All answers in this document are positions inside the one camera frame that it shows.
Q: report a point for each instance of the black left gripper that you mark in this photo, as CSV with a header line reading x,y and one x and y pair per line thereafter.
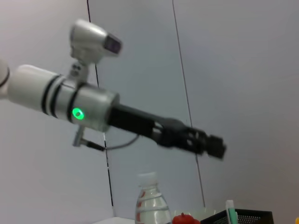
x,y
135,121

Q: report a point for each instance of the mint green utility knife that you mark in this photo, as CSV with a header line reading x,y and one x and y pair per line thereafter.
x,y
231,210

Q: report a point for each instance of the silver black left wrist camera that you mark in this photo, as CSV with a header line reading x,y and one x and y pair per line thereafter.
x,y
91,42

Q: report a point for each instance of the pale green translucent fruit bowl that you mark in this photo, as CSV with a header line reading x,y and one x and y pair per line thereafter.
x,y
205,212

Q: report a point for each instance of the clear green-label water bottle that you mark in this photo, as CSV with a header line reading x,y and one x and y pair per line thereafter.
x,y
151,205

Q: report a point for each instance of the red-orange toy orange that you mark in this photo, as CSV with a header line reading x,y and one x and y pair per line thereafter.
x,y
184,219

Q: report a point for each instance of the black mesh pen holder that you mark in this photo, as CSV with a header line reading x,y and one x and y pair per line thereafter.
x,y
252,218

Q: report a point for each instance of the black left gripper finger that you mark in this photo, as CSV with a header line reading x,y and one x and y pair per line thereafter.
x,y
215,151

